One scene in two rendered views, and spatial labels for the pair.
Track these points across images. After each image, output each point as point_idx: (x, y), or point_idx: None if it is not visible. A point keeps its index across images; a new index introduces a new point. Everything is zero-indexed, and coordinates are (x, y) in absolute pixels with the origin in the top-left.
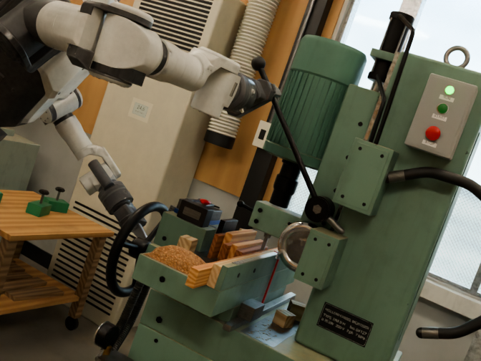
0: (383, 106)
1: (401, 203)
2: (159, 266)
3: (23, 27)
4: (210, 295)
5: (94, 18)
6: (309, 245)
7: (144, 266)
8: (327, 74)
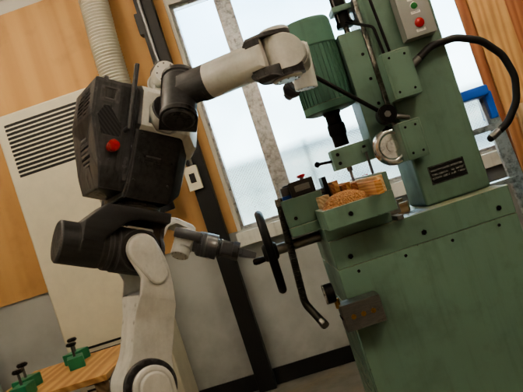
0: (375, 29)
1: (425, 77)
2: (342, 208)
3: (187, 96)
4: (387, 196)
5: (261, 45)
6: (404, 133)
7: (332, 215)
8: (321, 38)
